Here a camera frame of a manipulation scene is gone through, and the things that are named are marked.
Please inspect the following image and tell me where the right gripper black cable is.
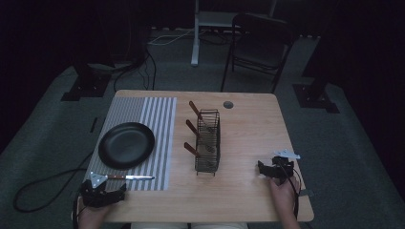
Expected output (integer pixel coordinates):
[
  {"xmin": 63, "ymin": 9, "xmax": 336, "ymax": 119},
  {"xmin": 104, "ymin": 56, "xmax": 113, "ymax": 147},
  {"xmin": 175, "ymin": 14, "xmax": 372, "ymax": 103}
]
[{"xmin": 276, "ymin": 157, "xmax": 303, "ymax": 221}]

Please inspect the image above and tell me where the grey white striped placemat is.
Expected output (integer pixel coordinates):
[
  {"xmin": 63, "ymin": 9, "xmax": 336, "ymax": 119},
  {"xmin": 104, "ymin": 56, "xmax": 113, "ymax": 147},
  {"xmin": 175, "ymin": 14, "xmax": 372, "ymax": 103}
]
[{"xmin": 83, "ymin": 95, "xmax": 179, "ymax": 192}]

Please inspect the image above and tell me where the wooden-handled utensil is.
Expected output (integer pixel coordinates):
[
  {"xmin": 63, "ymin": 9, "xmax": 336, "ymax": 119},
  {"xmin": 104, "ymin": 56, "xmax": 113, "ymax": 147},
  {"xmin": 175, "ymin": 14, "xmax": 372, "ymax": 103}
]
[
  {"xmin": 188, "ymin": 100, "xmax": 216, "ymax": 134},
  {"xmin": 184, "ymin": 118, "xmax": 216, "ymax": 153},
  {"xmin": 182, "ymin": 141, "xmax": 216, "ymax": 170}
]

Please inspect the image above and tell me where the black folding chair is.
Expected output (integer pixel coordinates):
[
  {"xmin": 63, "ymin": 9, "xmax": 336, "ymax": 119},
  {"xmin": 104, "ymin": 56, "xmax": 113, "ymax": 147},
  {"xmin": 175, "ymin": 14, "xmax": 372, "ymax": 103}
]
[{"xmin": 220, "ymin": 12, "xmax": 296, "ymax": 94}]

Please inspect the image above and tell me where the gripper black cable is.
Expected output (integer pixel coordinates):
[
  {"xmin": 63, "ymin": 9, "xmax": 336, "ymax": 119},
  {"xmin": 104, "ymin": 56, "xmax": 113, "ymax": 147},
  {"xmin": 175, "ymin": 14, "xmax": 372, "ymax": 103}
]
[
  {"xmin": 276, "ymin": 157, "xmax": 303, "ymax": 221},
  {"xmin": 71, "ymin": 190, "xmax": 84, "ymax": 229}
]

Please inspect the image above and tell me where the small black floor object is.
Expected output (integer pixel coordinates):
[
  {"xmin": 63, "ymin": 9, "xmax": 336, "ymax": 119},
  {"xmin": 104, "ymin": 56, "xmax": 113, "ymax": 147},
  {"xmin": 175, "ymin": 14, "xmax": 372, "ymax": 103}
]
[{"xmin": 89, "ymin": 116, "xmax": 99, "ymax": 135}]

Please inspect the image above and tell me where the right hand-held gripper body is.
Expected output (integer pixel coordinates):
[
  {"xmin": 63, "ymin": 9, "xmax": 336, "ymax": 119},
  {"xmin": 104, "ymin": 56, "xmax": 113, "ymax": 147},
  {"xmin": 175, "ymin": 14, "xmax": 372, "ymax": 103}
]
[{"xmin": 270, "ymin": 149, "xmax": 302, "ymax": 186}]

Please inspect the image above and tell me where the black wire cutlery rack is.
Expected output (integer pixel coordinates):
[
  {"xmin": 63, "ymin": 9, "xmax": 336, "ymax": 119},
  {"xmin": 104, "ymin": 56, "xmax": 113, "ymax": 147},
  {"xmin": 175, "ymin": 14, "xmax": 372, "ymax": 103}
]
[{"xmin": 194, "ymin": 109, "xmax": 222, "ymax": 177}]

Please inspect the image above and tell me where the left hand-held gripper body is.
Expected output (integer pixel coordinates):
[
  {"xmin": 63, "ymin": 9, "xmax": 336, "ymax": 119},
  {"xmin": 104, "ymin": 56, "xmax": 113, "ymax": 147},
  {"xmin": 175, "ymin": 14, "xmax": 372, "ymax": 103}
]
[{"xmin": 79, "ymin": 171, "xmax": 117, "ymax": 208}]

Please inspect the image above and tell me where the black floor cable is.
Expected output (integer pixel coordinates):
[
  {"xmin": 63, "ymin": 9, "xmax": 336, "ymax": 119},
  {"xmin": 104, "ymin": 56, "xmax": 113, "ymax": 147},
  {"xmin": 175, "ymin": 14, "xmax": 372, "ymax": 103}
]
[{"xmin": 12, "ymin": 150, "xmax": 96, "ymax": 214}]

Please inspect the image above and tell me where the white floor cable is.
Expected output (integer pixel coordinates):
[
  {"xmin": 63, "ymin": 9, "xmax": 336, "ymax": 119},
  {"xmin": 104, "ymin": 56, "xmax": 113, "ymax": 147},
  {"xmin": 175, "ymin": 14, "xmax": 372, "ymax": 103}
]
[{"xmin": 147, "ymin": 28, "xmax": 196, "ymax": 47}]

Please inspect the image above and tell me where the black cable bundle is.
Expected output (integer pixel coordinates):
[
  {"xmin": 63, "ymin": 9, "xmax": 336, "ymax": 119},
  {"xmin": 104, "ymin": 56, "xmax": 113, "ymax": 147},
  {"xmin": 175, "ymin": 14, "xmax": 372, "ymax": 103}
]
[{"xmin": 112, "ymin": 44, "xmax": 159, "ymax": 94}]

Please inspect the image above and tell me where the black stand with base plate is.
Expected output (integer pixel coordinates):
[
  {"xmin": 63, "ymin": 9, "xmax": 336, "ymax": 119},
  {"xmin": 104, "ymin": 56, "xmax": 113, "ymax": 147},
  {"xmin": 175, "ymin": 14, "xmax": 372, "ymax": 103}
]
[
  {"xmin": 292, "ymin": 0, "xmax": 341, "ymax": 115},
  {"xmin": 60, "ymin": 0, "xmax": 113, "ymax": 102}
]

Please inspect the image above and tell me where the person's right hand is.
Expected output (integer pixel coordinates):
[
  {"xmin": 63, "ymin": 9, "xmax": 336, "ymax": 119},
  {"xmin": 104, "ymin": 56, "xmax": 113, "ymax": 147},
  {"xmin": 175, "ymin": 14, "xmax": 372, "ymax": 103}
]
[{"xmin": 267, "ymin": 176, "xmax": 302, "ymax": 221}]

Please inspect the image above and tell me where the black round plate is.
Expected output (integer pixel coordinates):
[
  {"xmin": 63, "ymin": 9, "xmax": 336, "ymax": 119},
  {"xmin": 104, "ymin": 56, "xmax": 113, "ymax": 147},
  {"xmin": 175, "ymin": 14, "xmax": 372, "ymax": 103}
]
[{"xmin": 97, "ymin": 121, "xmax": 157, "ymax": 171}]

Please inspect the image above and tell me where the wooden-handled table knife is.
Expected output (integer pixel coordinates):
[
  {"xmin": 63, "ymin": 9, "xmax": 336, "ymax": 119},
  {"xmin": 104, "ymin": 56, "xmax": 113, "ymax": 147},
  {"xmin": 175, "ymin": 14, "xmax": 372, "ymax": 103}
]
[{"xmin": 106, "ymin": 174, "xmax": 157, "ymax": 182}]

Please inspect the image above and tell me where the white desk frame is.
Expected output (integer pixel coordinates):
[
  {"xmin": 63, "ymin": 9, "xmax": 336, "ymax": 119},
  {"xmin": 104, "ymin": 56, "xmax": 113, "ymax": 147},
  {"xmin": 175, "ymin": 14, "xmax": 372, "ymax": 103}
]
[{"xmin": 190, "ymin": 0, "xmax": 279, "ymax": 68}]

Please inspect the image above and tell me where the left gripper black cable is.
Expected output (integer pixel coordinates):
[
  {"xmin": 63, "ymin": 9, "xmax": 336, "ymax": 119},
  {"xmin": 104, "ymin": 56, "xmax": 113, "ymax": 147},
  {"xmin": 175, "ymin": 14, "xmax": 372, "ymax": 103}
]
[{"xmin": 71, "ymin": 190, "xmax": 84, "ymax": 229}]

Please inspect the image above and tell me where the person's left hand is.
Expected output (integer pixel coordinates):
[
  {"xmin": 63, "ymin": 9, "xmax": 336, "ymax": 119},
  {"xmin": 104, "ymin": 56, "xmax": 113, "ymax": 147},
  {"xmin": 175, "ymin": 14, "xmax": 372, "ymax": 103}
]
[{"xmin": 76, "ymin": 196, "xmax": 113, "ymax": 224}]

